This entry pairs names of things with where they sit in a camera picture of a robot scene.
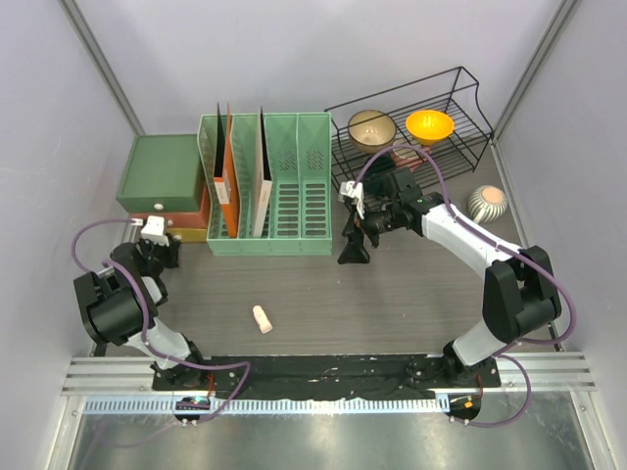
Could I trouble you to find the black wire rack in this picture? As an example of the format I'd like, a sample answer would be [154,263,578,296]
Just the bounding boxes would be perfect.
[326,66,494,187]

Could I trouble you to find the orange folder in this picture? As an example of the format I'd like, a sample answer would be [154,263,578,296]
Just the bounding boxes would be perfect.
[213,107,240,239]

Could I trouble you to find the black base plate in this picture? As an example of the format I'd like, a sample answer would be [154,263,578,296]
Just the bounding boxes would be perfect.
[151,354,502,401]

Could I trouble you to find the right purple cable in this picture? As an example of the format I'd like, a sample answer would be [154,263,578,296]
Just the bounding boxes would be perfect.
[353,144,577,426]

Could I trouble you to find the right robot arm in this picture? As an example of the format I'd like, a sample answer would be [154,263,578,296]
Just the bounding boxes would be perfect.
[338,169,561,387]

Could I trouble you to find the drawer box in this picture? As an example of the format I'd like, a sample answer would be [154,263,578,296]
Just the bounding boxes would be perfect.
[117,134,211,243]

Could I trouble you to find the brown glass bowl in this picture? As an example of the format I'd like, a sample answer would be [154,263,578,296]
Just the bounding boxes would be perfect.
[347,110,397,155]

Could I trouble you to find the white cable tray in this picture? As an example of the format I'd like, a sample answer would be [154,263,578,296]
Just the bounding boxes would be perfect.
[83,395,450,416]

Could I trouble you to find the white folder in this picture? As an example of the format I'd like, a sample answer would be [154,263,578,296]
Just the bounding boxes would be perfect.
[251,109,272,238]

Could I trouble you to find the orange bowl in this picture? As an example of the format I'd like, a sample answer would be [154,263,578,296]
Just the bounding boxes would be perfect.
[405,110,455,146]

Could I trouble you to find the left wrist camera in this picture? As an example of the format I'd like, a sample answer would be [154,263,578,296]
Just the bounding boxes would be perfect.
[131,215,169,247]

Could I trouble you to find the pink mug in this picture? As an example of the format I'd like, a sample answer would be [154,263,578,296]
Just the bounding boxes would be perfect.
[391,139,427,172]

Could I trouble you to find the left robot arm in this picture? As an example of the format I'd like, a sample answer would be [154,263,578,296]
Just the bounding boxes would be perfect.
[73,239,210,391]

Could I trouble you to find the pink eraser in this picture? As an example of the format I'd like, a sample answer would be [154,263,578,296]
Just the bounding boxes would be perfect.
[253,305,272,334]

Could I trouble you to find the green file organizer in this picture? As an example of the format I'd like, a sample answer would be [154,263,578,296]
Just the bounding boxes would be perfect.
[197,113,332,257]

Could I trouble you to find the striped ceramic mug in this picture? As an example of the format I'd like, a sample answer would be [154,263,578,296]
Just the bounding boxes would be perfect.
[466,185,508,224]

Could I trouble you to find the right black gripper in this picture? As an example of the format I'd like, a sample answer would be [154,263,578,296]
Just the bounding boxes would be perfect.
[338,200,401,264]

